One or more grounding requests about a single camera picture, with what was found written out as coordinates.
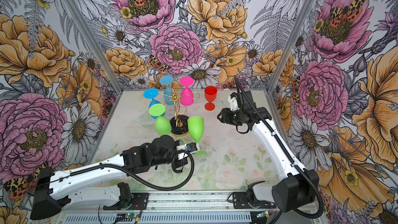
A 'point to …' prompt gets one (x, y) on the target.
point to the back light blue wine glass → (167, 80)
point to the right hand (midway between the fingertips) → (221, 122)
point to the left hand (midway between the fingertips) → (190, 153)
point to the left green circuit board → (128, 216)
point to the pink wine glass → (186, 95)
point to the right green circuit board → (264, 214)
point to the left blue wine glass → (152, 93)
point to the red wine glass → (210, 94)
